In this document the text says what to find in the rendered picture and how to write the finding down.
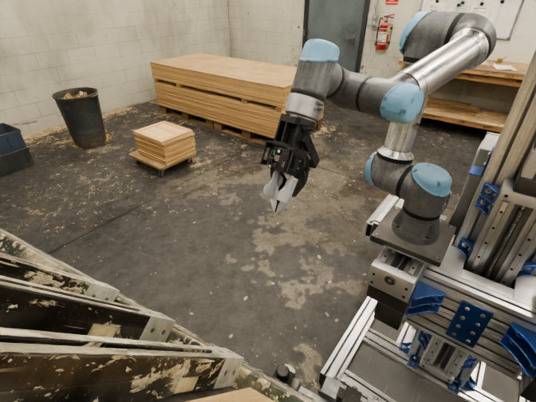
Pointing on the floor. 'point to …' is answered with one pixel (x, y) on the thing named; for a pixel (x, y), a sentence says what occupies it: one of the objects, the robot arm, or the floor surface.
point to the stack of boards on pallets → (225, 92)
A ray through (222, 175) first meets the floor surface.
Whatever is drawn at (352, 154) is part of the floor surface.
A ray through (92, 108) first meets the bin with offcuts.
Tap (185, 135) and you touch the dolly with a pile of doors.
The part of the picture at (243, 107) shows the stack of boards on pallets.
